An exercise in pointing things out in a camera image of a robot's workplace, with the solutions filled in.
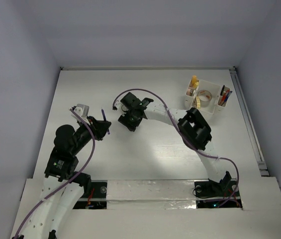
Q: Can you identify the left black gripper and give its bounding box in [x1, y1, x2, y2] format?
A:
[71, 115, 111, 154]

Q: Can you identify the purple pen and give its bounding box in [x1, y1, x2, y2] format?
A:
[101, 108, 110, 135]

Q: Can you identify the beige masking tape roll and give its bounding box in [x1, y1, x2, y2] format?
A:
[193, 97, 201, 109]

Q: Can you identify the yellow highlighter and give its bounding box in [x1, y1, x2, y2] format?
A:
[191, 75, 197, 88]

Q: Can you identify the red pen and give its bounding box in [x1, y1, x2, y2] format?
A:
[220, 90, 230, 106]

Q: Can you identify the blue pen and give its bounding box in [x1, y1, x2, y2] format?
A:
[224, 91, 232, 103]

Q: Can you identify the pink highlighter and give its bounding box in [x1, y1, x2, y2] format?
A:
[193, 82, 199, 89]

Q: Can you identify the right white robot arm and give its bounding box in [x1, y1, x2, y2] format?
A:
[112, 92, 232, 195]

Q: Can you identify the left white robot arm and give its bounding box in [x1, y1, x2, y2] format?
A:
[14, 116, 111, 239]

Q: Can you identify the white desk organizer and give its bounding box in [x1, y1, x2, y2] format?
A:
[184, 76, 233, 117]

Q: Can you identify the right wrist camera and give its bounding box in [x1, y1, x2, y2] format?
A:
[112, 105, 128, 115]

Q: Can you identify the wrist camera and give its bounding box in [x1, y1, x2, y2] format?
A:
[69, 104, 90, 121]
[112, 105, 128, 115]

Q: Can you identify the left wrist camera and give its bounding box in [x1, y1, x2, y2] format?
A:
[69, 104, 90, 121]

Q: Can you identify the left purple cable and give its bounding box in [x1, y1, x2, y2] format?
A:
[12, 109, 96, 239]

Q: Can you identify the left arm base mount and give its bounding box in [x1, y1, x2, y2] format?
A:
[73, 181, 107, 210]

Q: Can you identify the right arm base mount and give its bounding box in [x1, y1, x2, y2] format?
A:
[192, 180, 243, 209]

